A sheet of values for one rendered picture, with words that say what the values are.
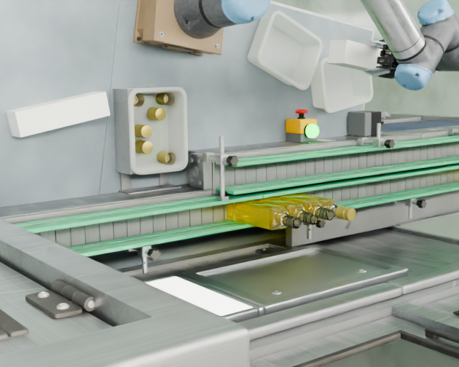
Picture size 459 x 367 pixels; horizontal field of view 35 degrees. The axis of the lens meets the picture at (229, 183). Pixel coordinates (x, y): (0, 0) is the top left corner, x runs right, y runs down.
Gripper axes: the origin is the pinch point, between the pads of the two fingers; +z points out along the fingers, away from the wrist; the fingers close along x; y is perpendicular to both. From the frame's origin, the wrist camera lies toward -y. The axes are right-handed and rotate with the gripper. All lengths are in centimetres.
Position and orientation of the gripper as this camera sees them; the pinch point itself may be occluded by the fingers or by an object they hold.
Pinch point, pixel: (371, 58)
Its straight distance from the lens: 204.8
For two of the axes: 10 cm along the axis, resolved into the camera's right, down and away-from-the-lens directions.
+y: -7.9, -0.5, -6.1
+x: -1.1, 9.9, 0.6
